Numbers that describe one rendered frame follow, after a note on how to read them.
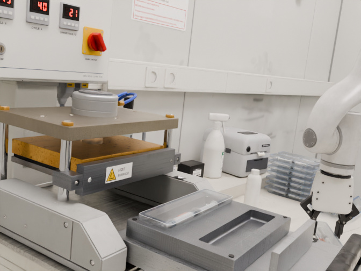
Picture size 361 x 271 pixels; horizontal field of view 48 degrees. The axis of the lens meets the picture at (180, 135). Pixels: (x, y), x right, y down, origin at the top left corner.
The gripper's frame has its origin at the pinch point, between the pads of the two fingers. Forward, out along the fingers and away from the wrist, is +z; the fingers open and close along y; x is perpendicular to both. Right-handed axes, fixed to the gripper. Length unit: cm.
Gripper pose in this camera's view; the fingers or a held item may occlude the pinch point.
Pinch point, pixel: (325, 229)
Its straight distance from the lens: 117.0
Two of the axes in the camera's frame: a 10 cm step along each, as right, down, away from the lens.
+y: -9.9, -1.2, 0.7
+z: -1.1, 9.8, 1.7
